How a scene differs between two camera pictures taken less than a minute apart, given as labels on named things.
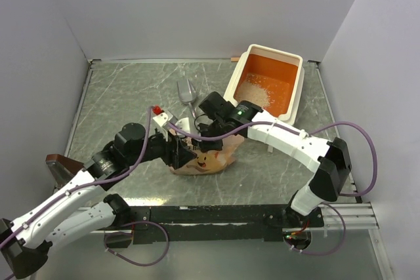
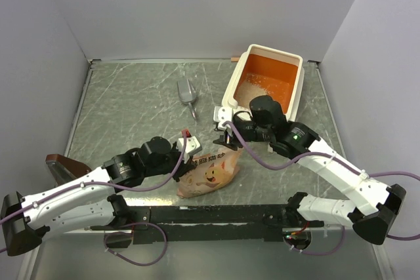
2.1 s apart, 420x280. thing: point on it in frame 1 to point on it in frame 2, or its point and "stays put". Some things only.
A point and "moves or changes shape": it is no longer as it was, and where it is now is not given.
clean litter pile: x=254 y=88 stays put
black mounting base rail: x=224 y=223 stays put
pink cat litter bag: x=210 y=161 moves or changes shape
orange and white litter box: x=274 y=80 stays put
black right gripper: x=206 y=146 to x=228 y=141
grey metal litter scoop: x=187 y=94 stays put
